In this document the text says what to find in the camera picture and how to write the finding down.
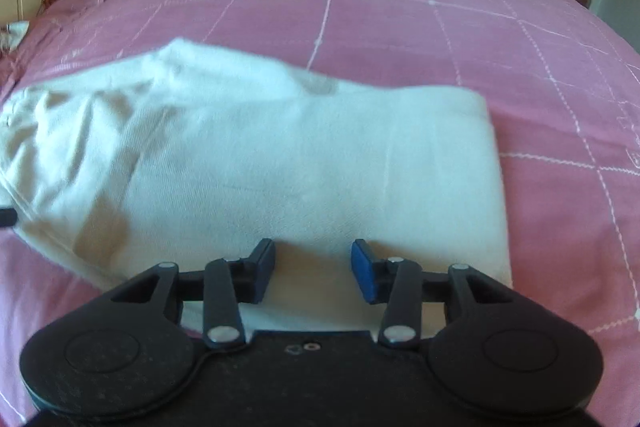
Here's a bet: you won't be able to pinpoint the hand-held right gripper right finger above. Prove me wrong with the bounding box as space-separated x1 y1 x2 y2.
351 238 516 349

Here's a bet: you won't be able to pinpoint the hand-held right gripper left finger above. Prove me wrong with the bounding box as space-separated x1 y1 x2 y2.
110 238 277 349

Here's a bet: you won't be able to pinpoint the white pants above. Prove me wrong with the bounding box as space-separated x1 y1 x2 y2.
0 38 514 344

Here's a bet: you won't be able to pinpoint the heart print pillow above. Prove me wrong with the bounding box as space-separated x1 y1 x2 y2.
0 21 30 54

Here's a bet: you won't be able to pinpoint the bed with pink checked sheet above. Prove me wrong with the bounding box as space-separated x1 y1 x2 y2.
0 0 640 427

